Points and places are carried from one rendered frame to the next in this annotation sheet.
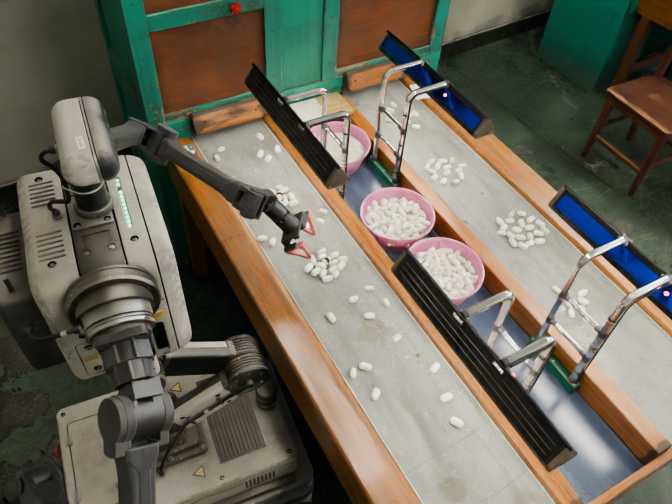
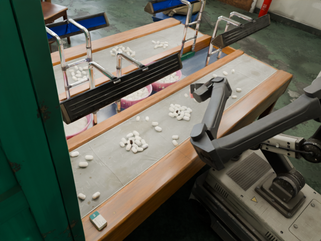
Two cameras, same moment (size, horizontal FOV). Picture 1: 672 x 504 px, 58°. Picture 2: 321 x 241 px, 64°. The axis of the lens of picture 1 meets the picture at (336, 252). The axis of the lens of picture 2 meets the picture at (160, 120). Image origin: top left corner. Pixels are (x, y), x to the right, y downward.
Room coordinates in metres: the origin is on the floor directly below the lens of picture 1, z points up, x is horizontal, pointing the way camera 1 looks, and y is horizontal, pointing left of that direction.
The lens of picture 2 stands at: (1.78, 1.05, 1.69)
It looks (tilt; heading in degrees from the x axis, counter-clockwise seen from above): 42 degrees down; 250
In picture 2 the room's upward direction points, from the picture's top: 9 degrees clockwise
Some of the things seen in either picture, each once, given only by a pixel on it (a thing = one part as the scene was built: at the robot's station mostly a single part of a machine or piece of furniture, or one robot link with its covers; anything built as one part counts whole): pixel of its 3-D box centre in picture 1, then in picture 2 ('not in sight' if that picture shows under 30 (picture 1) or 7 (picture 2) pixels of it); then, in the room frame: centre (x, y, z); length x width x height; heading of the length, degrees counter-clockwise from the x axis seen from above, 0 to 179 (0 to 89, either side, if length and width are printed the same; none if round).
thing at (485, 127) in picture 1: (432, 79); (55, 29); (1.93, -0.30, 1.08); 0.62 x 0.08 x 0.07; 33
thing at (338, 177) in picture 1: (292, 120); (128, 81); (1.63, 0.17, 1.08); 0.62 x 0.08 x 0.07; 33
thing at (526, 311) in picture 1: (458, 239); (132, 73); (1.50, -0.43, 0.71); 1.81 x 0.05 x 0.11; 33
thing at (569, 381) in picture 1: (595, 315); (183, 27); (1.07, -0.76, 0.90); 0.20 x 0.19 x 0.45; 33
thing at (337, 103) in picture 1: (311, 111); not in sight; (2.11, 0.15, 0.77); 0.33 x 0.15 x 0.01; 123
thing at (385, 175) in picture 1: (408, 126); (69, 66); (1.89, -0.23, 0.90); 0.20 x 0.19 x 0.45; 33
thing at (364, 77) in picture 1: (375, 74); not in sight; (2.34, -0.11, 0.83); 0.30 x 0.06 x 0.07; 123
